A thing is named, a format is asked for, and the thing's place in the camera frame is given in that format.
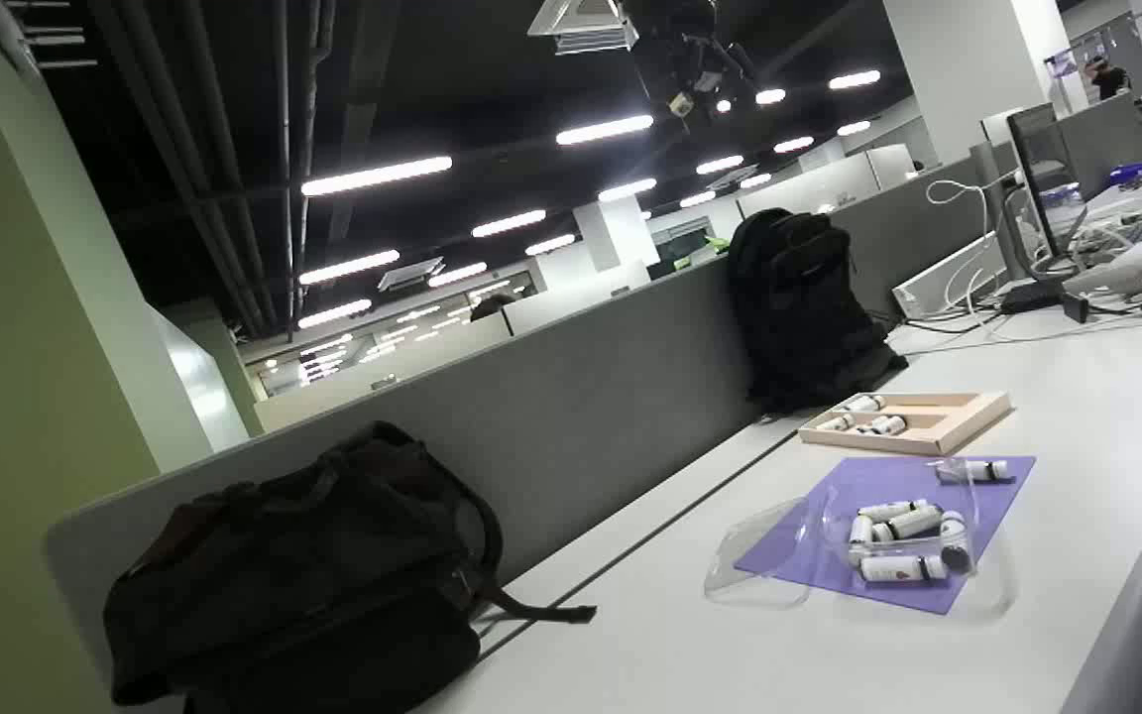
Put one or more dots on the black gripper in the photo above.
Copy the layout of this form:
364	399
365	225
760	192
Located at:
701	34

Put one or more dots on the grey cubicle partition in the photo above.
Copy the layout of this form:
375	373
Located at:
908	225

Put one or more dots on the white ceiling air unit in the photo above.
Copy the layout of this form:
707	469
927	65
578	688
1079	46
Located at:
579	20

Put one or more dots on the white desktop box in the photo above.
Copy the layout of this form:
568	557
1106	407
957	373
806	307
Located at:
948	274

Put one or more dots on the dark computer monitor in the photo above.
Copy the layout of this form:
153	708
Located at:
1035	184

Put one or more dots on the grey desk partition panel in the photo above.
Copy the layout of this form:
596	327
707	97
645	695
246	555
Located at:
596	381

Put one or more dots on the white cylindrical pieces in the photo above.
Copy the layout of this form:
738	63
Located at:
772	561

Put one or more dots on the white-capped labelled glass vial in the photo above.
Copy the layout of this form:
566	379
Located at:
919	526
861	539
858	407
952	541
890	428
898	569
894	508

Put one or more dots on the black backpack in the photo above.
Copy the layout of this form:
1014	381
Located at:
801	310
317	598

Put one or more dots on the purple mat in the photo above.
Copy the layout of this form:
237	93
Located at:
890	478

